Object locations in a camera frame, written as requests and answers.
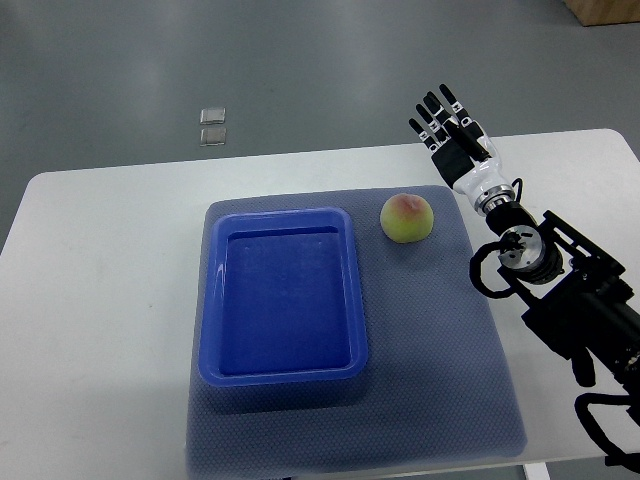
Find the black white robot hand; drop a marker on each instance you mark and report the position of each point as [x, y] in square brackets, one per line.
[461, 151]

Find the green red peach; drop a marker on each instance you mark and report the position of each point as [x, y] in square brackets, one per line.
[406, 218]

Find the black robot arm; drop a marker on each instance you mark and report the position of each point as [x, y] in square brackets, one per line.
[577, 304]

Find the upper metal floor plate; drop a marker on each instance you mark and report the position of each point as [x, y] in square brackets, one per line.
[212, 115]

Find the blue grey textured mat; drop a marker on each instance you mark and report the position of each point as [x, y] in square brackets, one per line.
[436, 387]

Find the blue plastic tray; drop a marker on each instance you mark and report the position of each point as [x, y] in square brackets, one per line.
[282, 300]

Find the white table leg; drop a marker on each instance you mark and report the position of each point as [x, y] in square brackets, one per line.
[536, 471]

